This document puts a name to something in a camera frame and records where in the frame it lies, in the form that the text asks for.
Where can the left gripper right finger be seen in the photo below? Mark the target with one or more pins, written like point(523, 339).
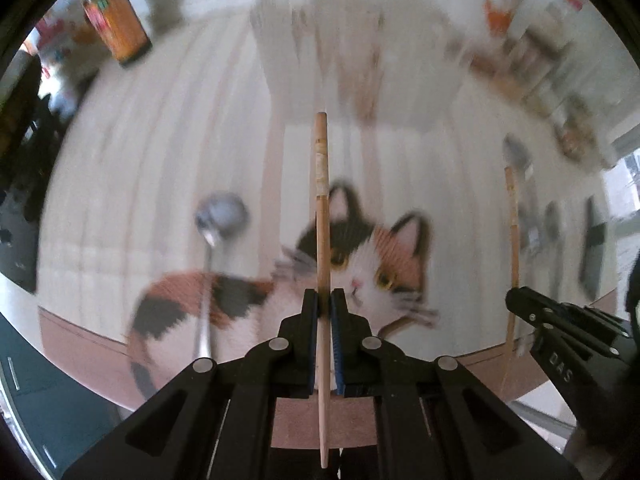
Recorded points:
point(435, 419)

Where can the clear plastic utensil tray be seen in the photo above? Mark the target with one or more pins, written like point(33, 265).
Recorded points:
point(397, 62)

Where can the striped cat print mat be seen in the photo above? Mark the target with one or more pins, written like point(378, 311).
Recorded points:
point(118, 243)

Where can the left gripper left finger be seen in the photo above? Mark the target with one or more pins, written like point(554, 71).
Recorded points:
point(212, 421)

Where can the slim steel spoon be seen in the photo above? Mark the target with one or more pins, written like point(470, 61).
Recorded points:
point(555, 242)

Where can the chopstick green band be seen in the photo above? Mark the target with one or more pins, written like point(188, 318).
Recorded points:
point(514, 232)

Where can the long steel spoon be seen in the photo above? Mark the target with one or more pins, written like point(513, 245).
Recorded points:
point(521, 161)

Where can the soy sauce bottle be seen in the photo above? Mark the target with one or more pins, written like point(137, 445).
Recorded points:
point(119, 27)

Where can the chopstick cream band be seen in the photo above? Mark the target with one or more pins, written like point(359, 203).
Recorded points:
point(321, 181)

